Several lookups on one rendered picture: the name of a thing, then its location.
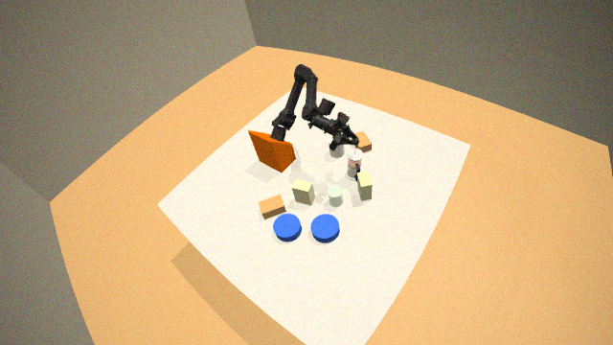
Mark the blue short cylinder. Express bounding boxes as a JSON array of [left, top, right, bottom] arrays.
[[273, 213, 302, 242], [310, 214, 340, 243]]

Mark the grey cylinder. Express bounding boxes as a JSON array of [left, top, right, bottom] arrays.
[[329, 135, 345, 158]]

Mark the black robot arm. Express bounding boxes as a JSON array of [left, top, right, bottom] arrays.
[[269, 64, 349, 142]]

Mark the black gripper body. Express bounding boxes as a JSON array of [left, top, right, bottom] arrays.
[[323, 118, 347, 150]]

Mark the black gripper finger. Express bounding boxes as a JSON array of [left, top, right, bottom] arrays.
[[338, 133, 357, 146], [342, 123, 359, 139]]

